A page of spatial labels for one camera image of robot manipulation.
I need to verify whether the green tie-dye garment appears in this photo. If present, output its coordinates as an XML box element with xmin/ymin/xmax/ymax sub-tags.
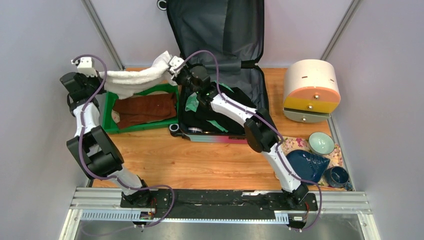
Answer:
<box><xmin>182</xmin><ymin>92</ymin><xmax>230</xmax><ymax>133</ymax></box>

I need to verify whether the white cloth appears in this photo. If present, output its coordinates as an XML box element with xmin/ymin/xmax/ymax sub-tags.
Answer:
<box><xmin>104</xmin><ymin>51</ymin><xmax>177</xmax><ymax>100</ymax></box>

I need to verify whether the floral beige fabric pouch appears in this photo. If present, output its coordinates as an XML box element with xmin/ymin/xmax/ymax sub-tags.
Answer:
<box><xmin>111</xmin><ymin>110</ymin><xmax>121</xmax><ymax>124</ymax></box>

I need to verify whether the black clothing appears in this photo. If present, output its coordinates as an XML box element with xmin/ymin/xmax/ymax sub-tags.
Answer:
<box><xmin>180</xmin><ymin>91</ymin><xmax>245</xmax><ymax>135</ymax></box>

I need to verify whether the green plastic tray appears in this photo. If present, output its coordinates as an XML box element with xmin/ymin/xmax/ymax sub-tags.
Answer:
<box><xmin>102</xmin><ymin>84</ymin><xmax>179</xmax><ymax>134</ymax></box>

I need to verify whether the brown cloth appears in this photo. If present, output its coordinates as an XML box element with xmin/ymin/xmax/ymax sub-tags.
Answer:
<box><xmin>112</xmin><ymin>93</ymin><xmax>177</xmax><ymax>129</ymax></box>

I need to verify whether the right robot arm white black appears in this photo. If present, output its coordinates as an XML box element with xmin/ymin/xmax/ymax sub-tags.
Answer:
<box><xmin>168</xmin><ymin>65</ymin><xmax>309</xmax><ymax>210</ymax></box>

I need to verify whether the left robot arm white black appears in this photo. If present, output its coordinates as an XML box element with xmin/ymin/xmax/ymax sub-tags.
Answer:
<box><xmin>60</xmin><ymin>72</ymin><xmax>153</xmax><ymax>208</ymax></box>

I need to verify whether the small round tin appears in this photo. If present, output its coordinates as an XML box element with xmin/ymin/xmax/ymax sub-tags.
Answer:
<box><xmin>188</xmin><ymin>127</ymin><xmax>203</xmax><ymax>134</ymax></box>

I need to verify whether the floral pattern tray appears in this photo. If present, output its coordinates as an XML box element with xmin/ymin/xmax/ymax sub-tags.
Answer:
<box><xmin>282</xmin><ymin>136</ymin><xmax>344</xmax><ymax>191</ymax></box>

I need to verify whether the round pastel drawer cabinet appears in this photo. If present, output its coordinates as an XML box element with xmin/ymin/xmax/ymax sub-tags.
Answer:
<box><xmin>282</xmin><ymin>59</ymin><xmax>341</xmax><ymax>123</ymax></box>

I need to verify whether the light green saucer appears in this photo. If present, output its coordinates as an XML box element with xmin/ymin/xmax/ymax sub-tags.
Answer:
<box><xmin>308</xmin><ymin>132</ymin><xmax>335</xmax><ymax>155</ymax></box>

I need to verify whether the dark blue plate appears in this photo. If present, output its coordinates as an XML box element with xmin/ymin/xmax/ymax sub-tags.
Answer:
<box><xmin>286</xmin><ymin>149</ymin><xmax>331</xmax><ymax>183</ymax></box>

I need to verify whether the dark blue cup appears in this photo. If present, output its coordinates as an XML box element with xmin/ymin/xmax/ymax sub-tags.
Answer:
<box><xmin>323</xmin><ymin>166</ymin><xmax>353</xmax><ymax>191</ymax></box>

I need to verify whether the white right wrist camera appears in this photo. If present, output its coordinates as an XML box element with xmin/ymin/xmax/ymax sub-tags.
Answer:
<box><xmin>167</xmin><ymin>56</ymin><xmax>186</xmax><ymax>76</ymax></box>

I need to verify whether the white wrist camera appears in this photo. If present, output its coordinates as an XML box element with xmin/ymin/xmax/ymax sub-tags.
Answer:
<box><xmin>71</xmin><ymin>57</ymin><xmax>98</xmax><ymax>78</ymax></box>
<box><xmin>167</xmin><ymin>56</ymin><xmax>186</xmax><ymax>76</ymax></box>

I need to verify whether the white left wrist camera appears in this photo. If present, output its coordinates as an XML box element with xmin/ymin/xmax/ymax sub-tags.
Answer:
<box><xmin>71</xmin><ymin>57</ymin><xmax>98</xmax><ymax>78</ymax></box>

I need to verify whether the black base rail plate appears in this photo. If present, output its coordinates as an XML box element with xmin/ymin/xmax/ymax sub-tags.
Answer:
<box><xmin>141</xmin><ymin>189</ymin><xmax>318</xmax><ymax>220</ymax></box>

